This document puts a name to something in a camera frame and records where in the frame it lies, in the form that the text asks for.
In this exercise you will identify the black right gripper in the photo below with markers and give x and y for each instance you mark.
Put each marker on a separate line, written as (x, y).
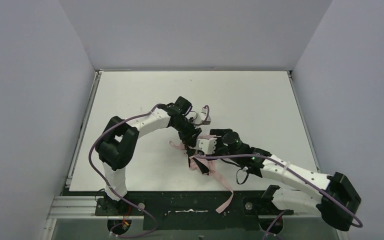
(217, 133)

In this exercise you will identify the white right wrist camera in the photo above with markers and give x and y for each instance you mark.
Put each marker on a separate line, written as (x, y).
(206, 144)

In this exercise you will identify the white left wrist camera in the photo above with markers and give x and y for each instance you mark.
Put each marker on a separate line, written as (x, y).
(202, 118)

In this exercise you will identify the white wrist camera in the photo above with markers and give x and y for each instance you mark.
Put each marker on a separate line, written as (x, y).
(202, 118)
(206, 144)

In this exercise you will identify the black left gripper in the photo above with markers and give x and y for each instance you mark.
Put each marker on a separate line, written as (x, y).
(191, 137)

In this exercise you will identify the pink and black umbrella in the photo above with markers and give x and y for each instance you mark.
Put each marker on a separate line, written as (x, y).
(206, 167)

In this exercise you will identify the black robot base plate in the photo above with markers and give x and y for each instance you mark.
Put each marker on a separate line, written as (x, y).
(249, 210)

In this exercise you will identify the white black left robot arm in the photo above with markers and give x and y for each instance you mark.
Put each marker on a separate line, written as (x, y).
(116, 145)

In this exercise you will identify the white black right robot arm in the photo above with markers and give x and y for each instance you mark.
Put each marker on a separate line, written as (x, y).
(332, 197)

